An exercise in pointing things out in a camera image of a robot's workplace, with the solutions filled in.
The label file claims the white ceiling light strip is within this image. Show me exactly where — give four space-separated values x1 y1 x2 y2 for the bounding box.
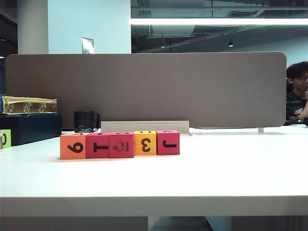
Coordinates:
129 18 308 26

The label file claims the silver wall plate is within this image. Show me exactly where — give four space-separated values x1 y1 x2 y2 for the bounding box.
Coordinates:
81 37 94 54

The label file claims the red foam block letter O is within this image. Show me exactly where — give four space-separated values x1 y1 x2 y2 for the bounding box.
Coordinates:
109 131 135 159

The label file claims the black mug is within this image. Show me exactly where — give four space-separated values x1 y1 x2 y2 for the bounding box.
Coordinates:
74 110 101 134

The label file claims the red foam block letter A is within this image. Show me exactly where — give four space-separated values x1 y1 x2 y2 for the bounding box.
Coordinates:
155 130 180 156

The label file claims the black chair armrest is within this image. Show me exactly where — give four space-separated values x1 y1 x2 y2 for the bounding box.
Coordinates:
283 117 304 126

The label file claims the grey-brown desk divider panel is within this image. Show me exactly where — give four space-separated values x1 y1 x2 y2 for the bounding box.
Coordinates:
5 51 288 128

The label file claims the red foam block letter L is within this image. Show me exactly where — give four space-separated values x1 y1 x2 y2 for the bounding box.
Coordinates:
85 132 111 159

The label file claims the white cable tray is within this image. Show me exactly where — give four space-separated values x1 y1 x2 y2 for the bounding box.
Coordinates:
101 120 190 135

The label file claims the green foam block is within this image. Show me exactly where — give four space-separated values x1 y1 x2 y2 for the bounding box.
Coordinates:
0 129 12 149

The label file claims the person in dark green shirt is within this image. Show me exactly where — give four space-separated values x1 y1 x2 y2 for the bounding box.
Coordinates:
286 61 308 126

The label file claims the yellow patterned box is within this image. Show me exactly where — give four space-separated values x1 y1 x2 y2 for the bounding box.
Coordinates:
1 96 58 115

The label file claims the orange foam block monkey print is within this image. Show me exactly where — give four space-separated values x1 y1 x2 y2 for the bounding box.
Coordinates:
60 133 87 160

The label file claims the dark blue case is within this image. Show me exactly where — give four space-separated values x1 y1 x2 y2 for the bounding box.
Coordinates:
0 112 63 146

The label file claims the yellow foam block letter H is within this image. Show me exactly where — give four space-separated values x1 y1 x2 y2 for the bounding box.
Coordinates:
134 130 157 156

